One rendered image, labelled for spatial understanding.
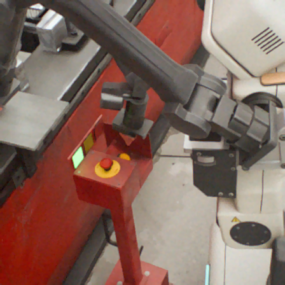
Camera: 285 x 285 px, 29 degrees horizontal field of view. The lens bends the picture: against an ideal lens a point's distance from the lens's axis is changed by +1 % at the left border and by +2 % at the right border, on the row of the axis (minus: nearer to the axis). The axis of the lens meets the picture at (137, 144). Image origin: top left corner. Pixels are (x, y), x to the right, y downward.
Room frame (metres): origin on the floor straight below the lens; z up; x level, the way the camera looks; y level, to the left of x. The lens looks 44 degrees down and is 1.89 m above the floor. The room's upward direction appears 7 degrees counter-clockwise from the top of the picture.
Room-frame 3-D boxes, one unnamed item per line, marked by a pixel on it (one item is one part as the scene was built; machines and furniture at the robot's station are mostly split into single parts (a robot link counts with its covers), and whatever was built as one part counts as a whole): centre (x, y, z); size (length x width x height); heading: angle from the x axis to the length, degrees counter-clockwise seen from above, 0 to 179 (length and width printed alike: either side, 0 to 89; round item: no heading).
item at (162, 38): (1.99, -0.18, 0.58); 0.15 x 0.02 x 0.07; 152
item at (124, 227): (1.10, 0.08, 0.39); 0.05 x 0.05 x 0.54; 59
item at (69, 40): (1.67, 0.11, 0.89); 0.30 x 0.05 x 0.03; 152
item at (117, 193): (1.10, 0.08, 0.75); 0.20 x 0.16 x 0.18; 149
